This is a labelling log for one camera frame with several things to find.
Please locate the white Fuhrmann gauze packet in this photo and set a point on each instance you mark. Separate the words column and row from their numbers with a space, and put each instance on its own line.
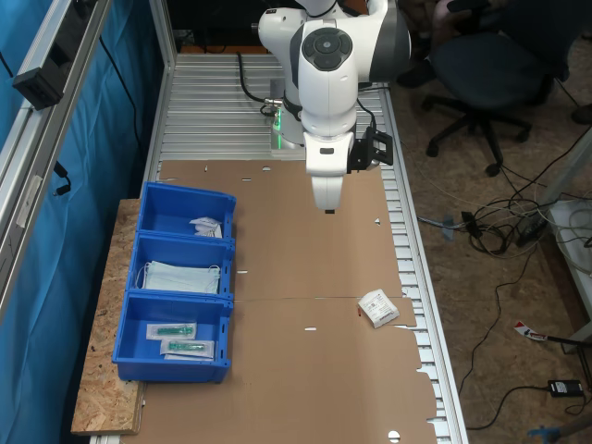
column 379, row 309
column 210, row 232
column 203, row 221

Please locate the brown cardboard sheet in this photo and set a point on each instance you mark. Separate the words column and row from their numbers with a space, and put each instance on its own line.
column 300, row 259

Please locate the blue tape piece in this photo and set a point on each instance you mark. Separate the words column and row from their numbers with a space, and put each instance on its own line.
column 447, row 229

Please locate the blue bin with masks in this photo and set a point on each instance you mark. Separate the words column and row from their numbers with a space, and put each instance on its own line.
column 185, row 249

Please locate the stack of pale face masks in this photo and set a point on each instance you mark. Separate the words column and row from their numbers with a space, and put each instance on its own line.
column 180, row 277

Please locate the blue bin with gauze packets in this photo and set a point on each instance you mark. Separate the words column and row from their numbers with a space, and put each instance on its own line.
column 159, row 208

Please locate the clear packet with green syringe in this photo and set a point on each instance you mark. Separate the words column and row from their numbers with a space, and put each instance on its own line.
column 187, row 348
column 171, row 331

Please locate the black floor power strip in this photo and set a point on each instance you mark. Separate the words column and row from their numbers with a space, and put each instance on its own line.
column 532, row 229

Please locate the dark office chair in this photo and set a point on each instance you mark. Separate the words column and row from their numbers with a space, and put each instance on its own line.
column 490, row 65

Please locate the person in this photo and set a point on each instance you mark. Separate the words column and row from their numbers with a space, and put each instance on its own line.
column 439, row 14

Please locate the blue bin with syringe packets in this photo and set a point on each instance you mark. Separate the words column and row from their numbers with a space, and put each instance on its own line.
column 134, row 333

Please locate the red and white tag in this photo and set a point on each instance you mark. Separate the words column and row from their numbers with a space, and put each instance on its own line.
column 527, row 330

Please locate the white shelf unit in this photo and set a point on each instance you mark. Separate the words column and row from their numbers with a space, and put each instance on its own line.
column 575, row 259

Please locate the OSB wood board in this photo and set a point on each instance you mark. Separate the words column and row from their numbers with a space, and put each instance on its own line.
column 106, row 370

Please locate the black stand leg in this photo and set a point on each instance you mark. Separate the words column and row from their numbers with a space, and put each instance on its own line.
column 571, row 344

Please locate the black power adapter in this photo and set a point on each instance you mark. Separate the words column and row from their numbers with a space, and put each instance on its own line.
column 564, row 387

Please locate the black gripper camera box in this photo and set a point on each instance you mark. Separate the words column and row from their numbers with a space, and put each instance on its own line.
column 377, row 145

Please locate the aluminium frame post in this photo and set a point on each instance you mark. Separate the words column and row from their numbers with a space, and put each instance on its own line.
column 162, row 37

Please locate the long aluminium frame beam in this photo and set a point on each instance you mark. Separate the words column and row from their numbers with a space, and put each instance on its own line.
column 41, row 139

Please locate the short aluminium bar with camera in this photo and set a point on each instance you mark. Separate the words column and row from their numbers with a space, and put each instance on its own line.
column 41, row 88

